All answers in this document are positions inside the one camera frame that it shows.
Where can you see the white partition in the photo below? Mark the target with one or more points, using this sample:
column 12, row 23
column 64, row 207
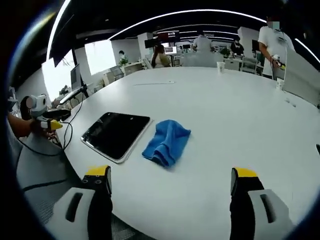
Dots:
column 200, row 60

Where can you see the black tablet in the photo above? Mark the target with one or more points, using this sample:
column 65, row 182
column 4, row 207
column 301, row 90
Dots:
column 117, row 136

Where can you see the curved ceiling light strip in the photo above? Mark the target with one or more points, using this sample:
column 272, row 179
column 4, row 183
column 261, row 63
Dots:
column 187, row 12

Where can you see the blue cleaning cloth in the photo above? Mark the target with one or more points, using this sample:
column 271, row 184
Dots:
column 167, row 142

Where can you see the large white box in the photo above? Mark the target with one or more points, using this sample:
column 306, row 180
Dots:
column 302, row 77

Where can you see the computer monitor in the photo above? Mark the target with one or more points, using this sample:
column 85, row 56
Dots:
column 75, row 76

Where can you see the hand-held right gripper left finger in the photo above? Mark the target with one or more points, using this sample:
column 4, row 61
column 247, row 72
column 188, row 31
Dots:
column 85, row 215

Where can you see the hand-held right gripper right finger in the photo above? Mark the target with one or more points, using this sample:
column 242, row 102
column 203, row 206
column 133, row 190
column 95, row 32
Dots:
column 252, row 215

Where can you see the thin grey strip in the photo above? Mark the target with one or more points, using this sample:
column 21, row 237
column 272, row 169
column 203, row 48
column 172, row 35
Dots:
column 155, row 83

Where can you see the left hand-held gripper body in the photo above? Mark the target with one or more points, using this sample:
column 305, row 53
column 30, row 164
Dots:
column 41, row 106

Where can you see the red wall screen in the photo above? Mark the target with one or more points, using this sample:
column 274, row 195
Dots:
column 168, row 36

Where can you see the white paper cup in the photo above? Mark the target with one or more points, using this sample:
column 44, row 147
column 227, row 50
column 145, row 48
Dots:
column 220, row 68
column 280, row 83

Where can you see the green potted plant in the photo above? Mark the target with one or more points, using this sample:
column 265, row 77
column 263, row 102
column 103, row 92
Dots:
column 225, row 52

